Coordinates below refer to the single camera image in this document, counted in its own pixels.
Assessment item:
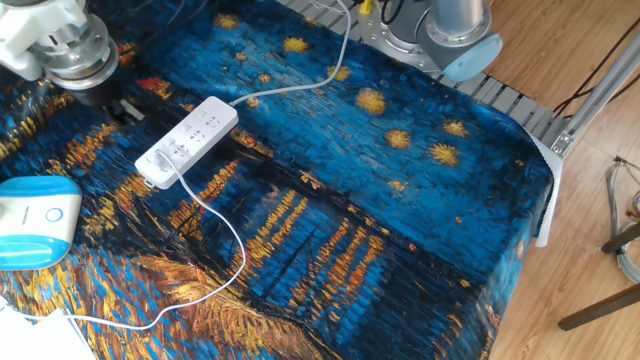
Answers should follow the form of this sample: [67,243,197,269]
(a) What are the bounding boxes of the dark wooden furniture leg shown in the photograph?
[599,223,640,255]
[556,283,640,333]

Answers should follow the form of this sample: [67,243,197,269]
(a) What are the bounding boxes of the aluminium frame beam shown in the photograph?
[549,33,640,159]

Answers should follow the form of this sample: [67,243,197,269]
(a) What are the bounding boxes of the blue and white desk lamp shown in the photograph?
[0,174,84,272]

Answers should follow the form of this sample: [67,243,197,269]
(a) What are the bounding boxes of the thick white power strip cable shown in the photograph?
[228,0,353,108]

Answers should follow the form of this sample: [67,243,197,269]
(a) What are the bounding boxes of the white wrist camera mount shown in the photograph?
[0,0,90,83]

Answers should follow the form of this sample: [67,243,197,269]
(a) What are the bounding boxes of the white table corner bracket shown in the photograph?
[528,133,566,249]

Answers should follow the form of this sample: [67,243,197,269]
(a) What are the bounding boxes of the starry night painting tablecloth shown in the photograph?
[0,0,555,360]

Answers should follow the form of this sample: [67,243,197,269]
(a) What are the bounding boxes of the white power strip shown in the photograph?
[133,95,240,192]

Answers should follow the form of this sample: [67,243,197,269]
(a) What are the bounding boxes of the silver robot mounting plate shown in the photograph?
[357,0,451,76]

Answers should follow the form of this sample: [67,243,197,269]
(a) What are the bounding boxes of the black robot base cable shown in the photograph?
[379,0,407,26]

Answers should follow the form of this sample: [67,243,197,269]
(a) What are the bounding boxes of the grey coiled cable bundle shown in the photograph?
[604,156,640,285]

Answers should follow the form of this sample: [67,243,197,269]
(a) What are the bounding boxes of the thin black floor wires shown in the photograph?
[551,16,640,120]

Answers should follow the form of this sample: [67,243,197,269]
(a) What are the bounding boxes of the white paper sheets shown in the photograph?
[0,294,97,360]

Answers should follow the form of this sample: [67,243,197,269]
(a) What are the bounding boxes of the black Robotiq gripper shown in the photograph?
[72,78,147,127]

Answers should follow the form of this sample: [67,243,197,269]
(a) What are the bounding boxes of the silver wrist flange adapter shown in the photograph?
[29,13,121,93]

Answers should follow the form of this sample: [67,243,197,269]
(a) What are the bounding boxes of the thin white lamp power cord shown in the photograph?
[19,148,248,333]

